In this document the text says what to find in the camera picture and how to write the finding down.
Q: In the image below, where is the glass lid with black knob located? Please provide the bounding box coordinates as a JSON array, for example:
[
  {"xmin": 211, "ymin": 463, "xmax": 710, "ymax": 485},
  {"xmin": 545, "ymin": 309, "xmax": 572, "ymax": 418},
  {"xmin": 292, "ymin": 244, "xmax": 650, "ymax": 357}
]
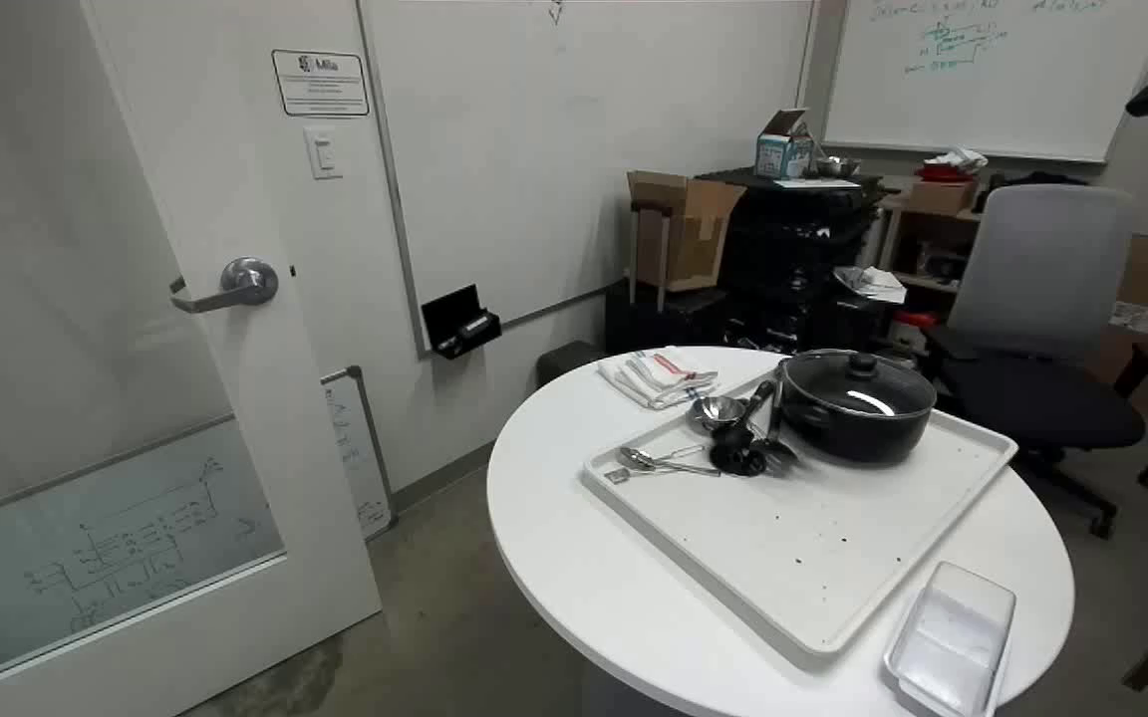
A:
[{"xmin": 777, "ymin": 345, "xmax": 941, "ymax": 427}]

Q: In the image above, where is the black cooking pot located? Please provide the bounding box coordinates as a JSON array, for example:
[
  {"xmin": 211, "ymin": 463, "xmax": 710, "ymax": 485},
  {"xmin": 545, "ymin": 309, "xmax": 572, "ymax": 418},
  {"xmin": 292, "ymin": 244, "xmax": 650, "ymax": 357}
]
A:
[{"xmin": 774, "ymin": 345, "xmax": 941, "ymax": 469}]

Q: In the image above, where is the white door with glass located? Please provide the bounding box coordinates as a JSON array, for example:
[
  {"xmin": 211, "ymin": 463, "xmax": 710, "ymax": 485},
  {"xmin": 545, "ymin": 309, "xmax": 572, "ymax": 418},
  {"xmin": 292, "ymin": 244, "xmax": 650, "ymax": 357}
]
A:
[{"xmin": 0, "ymin": 0, "xmax": 386, "ymax": 717}]

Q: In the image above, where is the white striped cloth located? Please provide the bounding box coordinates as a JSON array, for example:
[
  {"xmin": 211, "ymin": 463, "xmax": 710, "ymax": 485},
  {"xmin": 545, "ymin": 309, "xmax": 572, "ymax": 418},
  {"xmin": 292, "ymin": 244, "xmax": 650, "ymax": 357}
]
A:
[{"xmin": 595, "ymin": 345, "xmax": 720, "ymax": 415}]

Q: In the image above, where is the black marker holder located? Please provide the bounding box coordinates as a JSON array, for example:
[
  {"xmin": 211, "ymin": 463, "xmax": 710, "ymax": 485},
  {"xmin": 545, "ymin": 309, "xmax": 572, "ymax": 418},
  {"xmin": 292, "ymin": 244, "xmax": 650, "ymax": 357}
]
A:
[{"xmin": 419, "ymin": 278, "xmax": 507, "ymax": 363}]

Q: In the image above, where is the metal spoon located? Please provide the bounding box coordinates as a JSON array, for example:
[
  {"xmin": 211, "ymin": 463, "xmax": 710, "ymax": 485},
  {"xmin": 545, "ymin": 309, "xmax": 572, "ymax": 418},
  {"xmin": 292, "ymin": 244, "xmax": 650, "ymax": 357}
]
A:
[{"xmin": 616, "ymin": 443, "xmax": 725, "ymax": 481}]

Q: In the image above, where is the metal measuring cup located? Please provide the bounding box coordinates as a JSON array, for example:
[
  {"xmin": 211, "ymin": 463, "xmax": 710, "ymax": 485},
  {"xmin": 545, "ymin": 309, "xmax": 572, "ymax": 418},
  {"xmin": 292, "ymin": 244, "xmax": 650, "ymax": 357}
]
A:
[{"xmin": 684, "ymin": 376, "xmax": 779, "ymax": 435}]

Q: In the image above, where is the open cardboard box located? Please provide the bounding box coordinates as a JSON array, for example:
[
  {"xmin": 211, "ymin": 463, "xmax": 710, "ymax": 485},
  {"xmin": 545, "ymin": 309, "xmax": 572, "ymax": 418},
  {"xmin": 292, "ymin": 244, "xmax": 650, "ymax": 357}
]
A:
[{"xmin": 621, "ymin": 165, "xmax": 749, "ymax": 297}]

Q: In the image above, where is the black measuring spoon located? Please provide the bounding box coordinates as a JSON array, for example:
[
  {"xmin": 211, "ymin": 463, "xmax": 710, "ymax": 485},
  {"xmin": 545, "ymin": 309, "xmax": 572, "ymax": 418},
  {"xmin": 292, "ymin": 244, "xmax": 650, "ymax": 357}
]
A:
[{"xmin": 704, "ymin": 418, "xmax": 803, "ymax": 481}]

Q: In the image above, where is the small leaning whiteboard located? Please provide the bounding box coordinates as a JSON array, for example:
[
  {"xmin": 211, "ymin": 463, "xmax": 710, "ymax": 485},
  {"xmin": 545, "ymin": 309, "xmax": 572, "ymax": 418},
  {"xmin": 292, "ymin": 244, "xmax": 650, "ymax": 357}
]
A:
[{"xmin": 318, "ymin": 365, "xmax": 398, "ymax": 541}]

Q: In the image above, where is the small tissue box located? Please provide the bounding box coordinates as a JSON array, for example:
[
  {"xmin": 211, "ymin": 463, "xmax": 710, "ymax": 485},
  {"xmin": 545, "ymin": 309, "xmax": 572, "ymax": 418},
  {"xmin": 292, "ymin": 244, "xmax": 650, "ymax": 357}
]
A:
[{"xmin": 749, "ymin": 106, "xmax": 815, "ymax": 184}]

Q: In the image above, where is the wooden shelf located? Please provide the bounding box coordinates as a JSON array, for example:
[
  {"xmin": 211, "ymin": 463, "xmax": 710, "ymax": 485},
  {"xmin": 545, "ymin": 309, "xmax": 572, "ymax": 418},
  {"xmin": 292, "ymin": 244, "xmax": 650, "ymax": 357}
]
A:
[{"xmin": 871, "ymin": 173, "xmax": 993, "ymax": 327}]

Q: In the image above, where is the clear plastic container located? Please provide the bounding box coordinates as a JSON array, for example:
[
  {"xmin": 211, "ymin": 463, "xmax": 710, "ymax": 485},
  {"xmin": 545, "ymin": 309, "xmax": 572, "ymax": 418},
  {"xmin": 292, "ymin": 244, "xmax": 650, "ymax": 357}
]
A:
[{"xmin": 879, "ymin": 558, "xmax": 1020, "ymax": 717}]

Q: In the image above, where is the grey office chair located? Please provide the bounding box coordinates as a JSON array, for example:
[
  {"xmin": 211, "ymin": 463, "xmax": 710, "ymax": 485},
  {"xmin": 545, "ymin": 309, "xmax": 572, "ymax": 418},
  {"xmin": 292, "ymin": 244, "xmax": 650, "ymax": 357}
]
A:
[{"xmin": 925, "ymin": 180, "xmax": 1148, "ymax": 541}]

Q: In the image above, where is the whiteboard with green writing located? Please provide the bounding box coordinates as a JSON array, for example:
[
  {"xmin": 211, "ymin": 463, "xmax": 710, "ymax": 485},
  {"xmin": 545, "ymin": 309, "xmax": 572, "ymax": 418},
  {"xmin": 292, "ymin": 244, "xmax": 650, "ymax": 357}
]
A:
[{"xmin": 821, "ymin": 0, "xmax": 1148, "ymax": 165}]

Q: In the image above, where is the large wall whiteboard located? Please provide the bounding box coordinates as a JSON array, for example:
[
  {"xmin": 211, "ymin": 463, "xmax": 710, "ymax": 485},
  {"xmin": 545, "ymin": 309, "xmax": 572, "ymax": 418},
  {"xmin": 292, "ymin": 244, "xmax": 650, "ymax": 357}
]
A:
[{"xmin": 355, "ymin": 0, "xmax": 821, "ymax": 357}]

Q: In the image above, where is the white light switch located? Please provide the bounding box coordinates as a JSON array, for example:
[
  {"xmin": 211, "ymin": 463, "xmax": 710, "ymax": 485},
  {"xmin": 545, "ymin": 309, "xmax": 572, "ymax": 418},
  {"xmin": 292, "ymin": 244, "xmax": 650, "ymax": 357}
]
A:
[{"xmin": 304, "ymin": 126, "xmax": 347, "ymax": 184}]

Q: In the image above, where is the metal door handle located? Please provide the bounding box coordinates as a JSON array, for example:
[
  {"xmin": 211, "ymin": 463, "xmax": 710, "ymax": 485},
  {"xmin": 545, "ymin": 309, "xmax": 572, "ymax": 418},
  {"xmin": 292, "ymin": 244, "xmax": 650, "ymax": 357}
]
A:
[{"xmin": 165, "ymin": 254, "xmax": 281, "ymax": 317}]

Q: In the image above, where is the white wall sign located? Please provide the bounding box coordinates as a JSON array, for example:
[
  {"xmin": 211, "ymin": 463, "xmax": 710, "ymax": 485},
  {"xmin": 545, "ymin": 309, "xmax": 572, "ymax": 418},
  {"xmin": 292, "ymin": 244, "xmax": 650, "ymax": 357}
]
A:
[{"xmin": 266, "ymin": 45, "xmax": 374, "ymax": 120}]

